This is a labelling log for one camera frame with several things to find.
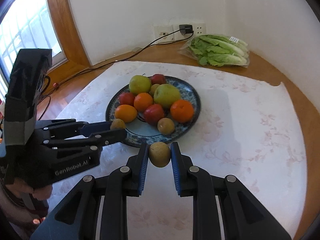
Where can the bagged green lettuce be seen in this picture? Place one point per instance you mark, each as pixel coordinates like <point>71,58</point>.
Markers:
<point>217,50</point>

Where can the black power adapter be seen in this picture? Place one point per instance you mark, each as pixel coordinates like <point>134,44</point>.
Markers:
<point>186,29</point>

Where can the wooden window frame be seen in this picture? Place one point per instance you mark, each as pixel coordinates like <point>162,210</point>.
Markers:
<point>67,35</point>

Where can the small brown kiwi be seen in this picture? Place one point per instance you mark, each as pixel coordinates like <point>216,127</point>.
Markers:
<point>117,124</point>
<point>153,89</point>
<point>159,154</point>

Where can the white wall socket plate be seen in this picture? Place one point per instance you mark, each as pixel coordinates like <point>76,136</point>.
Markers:
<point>171,33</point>

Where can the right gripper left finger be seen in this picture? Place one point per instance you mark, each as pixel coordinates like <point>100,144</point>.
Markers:
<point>97,206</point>

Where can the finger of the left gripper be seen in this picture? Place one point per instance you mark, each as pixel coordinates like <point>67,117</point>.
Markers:
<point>97,127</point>
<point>109,137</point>

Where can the black camera box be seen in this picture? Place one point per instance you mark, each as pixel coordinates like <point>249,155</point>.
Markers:
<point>26,81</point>

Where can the large green apple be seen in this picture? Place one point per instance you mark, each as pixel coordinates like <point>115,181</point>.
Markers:
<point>139,84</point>

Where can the white floral tablecloth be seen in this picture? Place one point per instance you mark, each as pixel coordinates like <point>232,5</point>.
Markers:
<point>246,127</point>

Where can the large brown kiwi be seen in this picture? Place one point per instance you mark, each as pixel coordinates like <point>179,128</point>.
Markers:
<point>165,126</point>

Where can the red apple with stem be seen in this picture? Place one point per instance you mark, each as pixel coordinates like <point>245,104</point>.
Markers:
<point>158,79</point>

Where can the small orange mandarin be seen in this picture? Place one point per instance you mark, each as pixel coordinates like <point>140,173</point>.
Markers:
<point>143,101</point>

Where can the person's hand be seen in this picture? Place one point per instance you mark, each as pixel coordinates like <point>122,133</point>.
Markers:
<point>19,187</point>

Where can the blue white patterned plate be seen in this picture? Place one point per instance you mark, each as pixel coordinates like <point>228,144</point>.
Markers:
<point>139,131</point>

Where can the yellow-orange orange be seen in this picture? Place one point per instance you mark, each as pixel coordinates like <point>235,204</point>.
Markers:
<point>127,113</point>

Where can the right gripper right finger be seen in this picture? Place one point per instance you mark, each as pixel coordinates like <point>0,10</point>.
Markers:
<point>223,208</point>

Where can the orange mandarin with stem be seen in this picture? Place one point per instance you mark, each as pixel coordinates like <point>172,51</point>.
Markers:
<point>182,111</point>

